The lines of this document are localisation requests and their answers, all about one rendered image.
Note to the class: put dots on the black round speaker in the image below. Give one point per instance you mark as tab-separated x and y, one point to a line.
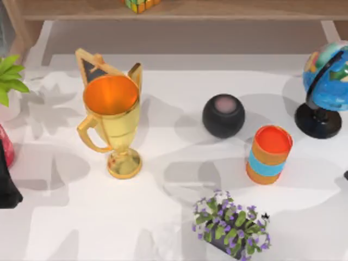
221	122

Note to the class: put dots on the gold trophy cup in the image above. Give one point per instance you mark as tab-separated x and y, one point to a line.
114	119

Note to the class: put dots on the orange and blue can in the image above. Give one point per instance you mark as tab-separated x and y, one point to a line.
267	160

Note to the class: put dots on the purple flower plant pot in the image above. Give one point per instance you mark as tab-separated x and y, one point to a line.
231	225

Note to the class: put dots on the wooden shelf unit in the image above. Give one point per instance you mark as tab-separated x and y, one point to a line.
174	12

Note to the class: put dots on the colourful puzzle cube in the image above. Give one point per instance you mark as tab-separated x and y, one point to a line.
138	5

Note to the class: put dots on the blue globe on black stand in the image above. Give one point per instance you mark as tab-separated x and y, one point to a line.
327	89

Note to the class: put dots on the red translucent object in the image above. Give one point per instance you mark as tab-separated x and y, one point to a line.
6	148

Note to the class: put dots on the green leaf plant pot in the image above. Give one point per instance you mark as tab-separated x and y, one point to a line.
9	81

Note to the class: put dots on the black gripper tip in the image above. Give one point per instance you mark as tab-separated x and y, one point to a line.
6	185

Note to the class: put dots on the small black object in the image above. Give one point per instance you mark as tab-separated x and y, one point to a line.
346	174

